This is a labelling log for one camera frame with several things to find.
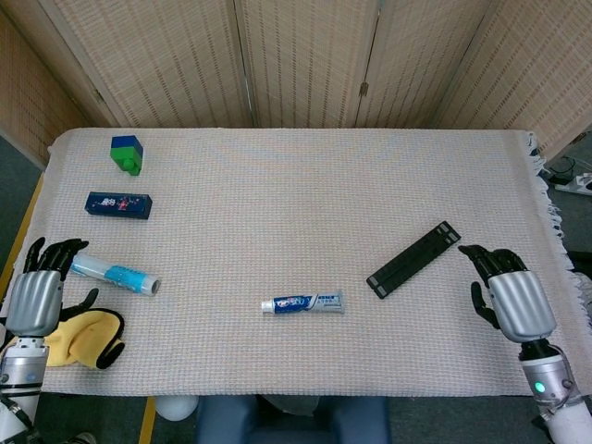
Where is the white round object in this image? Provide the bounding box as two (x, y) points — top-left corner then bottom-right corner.
(154, 395), (199, 422)

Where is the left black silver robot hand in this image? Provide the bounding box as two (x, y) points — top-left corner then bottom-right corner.
(6, 237), (101, 338)

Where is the beige woven tablecloth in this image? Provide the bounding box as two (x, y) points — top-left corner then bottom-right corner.
(2, 128), (592, 398)

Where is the yellow cloth with black trim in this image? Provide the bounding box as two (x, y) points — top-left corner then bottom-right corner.
(43, 308), (126, 370)

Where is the bamboo folding screen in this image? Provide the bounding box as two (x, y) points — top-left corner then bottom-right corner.
(0, 0), (592, 167)

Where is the blue white cling film roll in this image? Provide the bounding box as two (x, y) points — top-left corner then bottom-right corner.
(68, 252), (162, 296)

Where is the green blue toy block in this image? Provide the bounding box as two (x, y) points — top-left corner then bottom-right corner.
(109, 134), (144, 177)

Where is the white power strip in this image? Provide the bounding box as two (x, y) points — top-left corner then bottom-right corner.
(553, 173), (592, 198)

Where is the dark blue printed box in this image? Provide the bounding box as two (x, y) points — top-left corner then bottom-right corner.
(84, 191), (154, 221)

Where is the black flat folding bar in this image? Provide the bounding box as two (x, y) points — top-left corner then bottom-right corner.
(365, 220), (463, 301)

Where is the blue white toothpaste tube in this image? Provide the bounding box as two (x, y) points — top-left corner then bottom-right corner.
(270, 290), (346, 315)

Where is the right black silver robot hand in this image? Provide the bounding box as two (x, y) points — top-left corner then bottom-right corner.
(457, 244), (558, 344)

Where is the black cable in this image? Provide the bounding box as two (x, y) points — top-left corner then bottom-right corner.
(548, 155), (579, 181)

